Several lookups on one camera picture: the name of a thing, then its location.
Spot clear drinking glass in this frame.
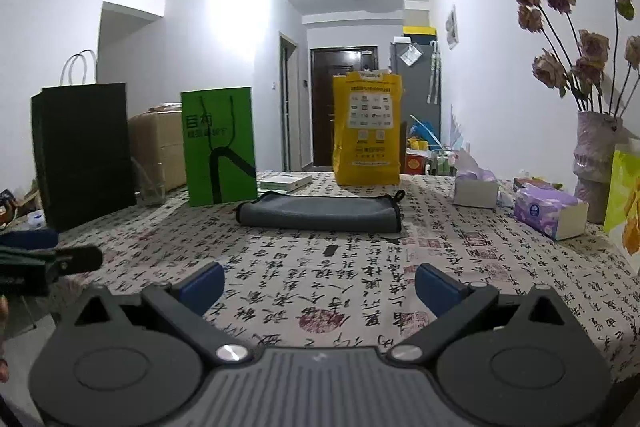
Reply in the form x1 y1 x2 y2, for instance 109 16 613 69
131 157 166 207

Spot black paper shopping bag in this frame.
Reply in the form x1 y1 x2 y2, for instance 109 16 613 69
30 50 136 233

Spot yellow green gift bag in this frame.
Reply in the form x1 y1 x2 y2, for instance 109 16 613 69
604 140 640 273

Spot open purple tissue pack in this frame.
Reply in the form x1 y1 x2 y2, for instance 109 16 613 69
452 150 499 209

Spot green paper shopping bag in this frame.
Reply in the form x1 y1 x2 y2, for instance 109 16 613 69
181 87 257 207

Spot calligraphy print tablecloth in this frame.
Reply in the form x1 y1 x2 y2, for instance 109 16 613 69
11 176 639 381

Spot grey microfibre towel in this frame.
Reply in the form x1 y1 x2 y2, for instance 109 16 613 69
234 190 406 233

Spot white flat product box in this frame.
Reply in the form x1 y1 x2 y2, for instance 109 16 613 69
258 172 312 194

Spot patterned flower vase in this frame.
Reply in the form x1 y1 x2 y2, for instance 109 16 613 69
573 112 629 225

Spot dried pink flowers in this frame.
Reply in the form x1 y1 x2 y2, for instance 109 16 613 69
515 0 639 118

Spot yellow paper delivery bag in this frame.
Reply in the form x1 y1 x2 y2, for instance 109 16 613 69
332 70 402 186

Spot grey refrigerator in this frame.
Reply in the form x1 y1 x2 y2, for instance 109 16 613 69
390 35 440 139

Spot dark brown door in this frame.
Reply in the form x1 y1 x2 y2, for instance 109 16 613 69
310 46 378 170

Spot yellow black box on fridge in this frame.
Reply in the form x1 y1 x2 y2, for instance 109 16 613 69
402 26 437 46

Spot wall picture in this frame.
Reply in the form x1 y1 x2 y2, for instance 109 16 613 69
445 5 459 50

